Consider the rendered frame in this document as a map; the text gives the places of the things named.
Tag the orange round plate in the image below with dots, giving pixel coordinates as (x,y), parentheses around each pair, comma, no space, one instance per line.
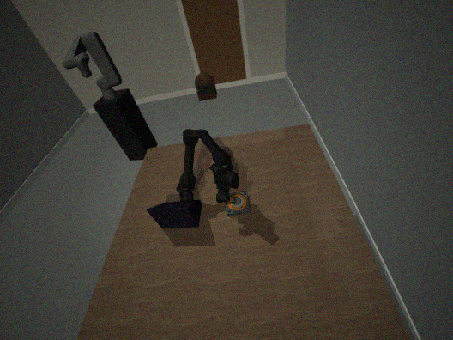
(234,207)

